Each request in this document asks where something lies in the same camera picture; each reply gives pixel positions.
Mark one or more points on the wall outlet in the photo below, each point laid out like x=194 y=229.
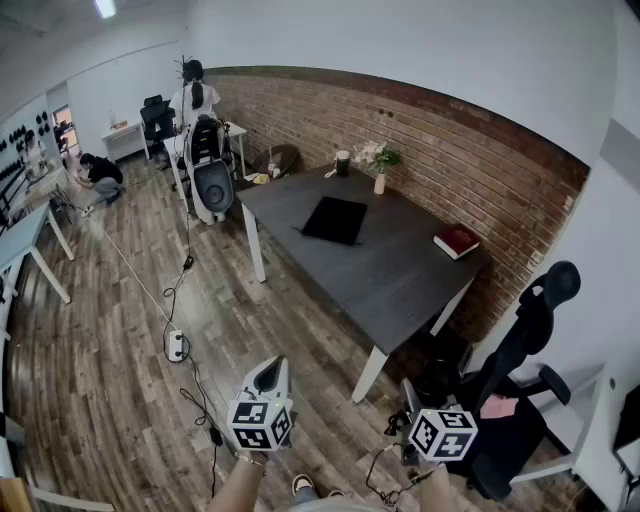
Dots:
x=569 y=202

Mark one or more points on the yellow snack packet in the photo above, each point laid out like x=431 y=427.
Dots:
x=258 y=177

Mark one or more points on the red hardcover book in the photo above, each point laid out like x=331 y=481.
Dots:
x=457 y=240

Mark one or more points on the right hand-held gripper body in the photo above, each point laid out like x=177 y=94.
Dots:
x=442 y=435

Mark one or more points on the white table leg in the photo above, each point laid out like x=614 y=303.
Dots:
x=367 y=375
x=255 y=250
x=450 y=307

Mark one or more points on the person's right forearm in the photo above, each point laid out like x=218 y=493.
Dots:
x=442 y=492

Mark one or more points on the row of black headsets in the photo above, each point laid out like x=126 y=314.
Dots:
x=40 y=120

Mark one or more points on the light grey table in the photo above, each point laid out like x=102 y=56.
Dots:
x=20 y=235

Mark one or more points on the black office chair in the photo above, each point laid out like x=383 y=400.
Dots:
x=530 y=320
x=155 y=117

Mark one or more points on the person's shoe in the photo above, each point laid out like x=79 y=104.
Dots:
x=336 y=493
x=302 y=484

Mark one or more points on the person's left forearm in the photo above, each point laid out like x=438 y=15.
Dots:
x=235 y=485

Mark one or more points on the black cylinder with white lid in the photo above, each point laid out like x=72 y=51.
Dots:
x=343 y=165

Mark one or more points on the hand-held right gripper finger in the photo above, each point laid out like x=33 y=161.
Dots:
x=412 y=400

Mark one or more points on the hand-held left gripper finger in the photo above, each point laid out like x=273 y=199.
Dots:
x=285 y=385

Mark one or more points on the white desk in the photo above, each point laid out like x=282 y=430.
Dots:
x=587 y=395
x=239 y=129
x=122 y=131

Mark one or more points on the white black mobile robot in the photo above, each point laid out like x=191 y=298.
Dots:
x=212 y=190

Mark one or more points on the artificial flower bouquet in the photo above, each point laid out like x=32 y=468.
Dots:
x=375 y=155

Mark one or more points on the person's blue jeans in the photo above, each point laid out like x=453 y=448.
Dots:
x=305 y=504

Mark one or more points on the pink ceramic vase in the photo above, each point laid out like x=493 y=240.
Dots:
x=380 y=184

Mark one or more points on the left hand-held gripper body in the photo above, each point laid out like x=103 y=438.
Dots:
x=260 y=425

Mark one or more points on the pink cloth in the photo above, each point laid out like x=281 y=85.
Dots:
x=500 y=406

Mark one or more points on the white power strip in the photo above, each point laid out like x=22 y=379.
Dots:
x=175 y=345

